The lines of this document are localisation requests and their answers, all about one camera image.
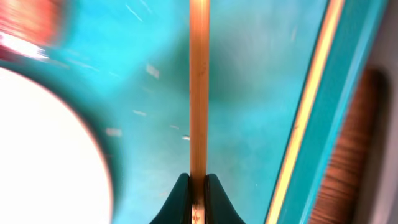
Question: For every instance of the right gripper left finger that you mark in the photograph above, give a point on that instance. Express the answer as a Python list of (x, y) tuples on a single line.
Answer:
[(176, 209)]

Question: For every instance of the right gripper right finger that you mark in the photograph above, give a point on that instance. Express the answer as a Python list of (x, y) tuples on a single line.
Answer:
[(218, 208)]

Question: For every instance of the wooden chopstick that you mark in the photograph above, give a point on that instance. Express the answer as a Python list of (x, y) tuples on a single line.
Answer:
[(314, 76), (199, 88)]

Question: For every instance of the white plate with peanut shells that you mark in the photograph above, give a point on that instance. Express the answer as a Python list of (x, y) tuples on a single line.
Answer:
[(52, 169)]

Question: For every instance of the teal serving tray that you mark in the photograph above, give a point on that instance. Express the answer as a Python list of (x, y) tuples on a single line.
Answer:
[(123, 67)]

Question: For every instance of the red snack wrapper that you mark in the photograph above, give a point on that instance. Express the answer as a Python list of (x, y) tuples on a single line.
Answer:
[(28, 26)]

